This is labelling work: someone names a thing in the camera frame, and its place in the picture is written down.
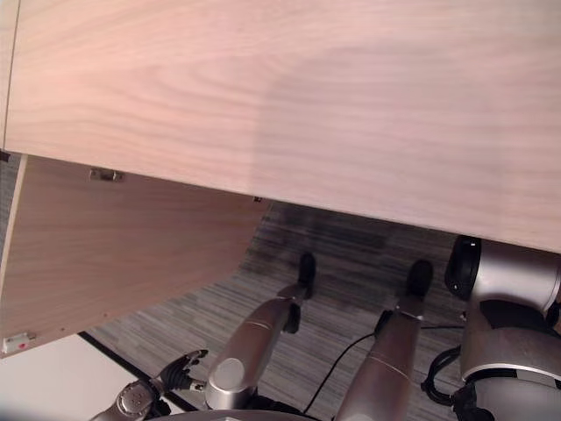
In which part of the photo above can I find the thin black cable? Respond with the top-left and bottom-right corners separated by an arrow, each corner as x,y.
302,322 -> 466,416

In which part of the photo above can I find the metal cabinet door hinge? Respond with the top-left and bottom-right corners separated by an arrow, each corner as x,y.
89,168 -> 125,183

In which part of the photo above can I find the white cabinet door hinge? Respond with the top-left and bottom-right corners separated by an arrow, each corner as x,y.
1,331 -> 37,354

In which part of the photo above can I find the wooden cabinet door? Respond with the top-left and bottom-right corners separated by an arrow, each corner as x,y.
0,155 -> 273,360

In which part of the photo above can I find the thick black coiled cable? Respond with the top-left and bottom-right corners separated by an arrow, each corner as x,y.
420,345 -> 466,404

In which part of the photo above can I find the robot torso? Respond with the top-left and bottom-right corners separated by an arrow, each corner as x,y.
164,394 -> 308,421

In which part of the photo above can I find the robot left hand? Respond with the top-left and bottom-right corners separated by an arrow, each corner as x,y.
153,348 -> 209,393

